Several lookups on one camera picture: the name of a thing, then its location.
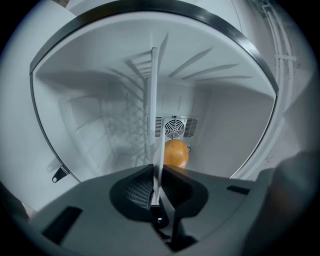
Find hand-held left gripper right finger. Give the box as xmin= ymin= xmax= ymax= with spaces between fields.
xmin=162 ymin=165 xmax=256 ymax=251

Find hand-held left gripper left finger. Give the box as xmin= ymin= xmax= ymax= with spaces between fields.
xmin=29 ymin=164 xmax=171 ymax=251

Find orange fruit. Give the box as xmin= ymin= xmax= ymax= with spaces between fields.
xmin=163 ymin=139 xmax=189 ymax=169

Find white plastic fan vent cover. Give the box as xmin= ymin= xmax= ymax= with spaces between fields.
xmin=154 ymin=114 xmax=199 ymax=140

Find black metal latch bracket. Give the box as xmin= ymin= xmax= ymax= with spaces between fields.
xmin=51 ymin=165 xmax=70 ymax=184

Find white wire fridge shelf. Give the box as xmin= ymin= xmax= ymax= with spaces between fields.
xmin=104 ymin=46 xmax=161 ymax=167

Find white wall conduit pipes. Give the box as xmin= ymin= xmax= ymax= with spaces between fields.
xmin=259 ymin=0 xmax=298 ymax=106

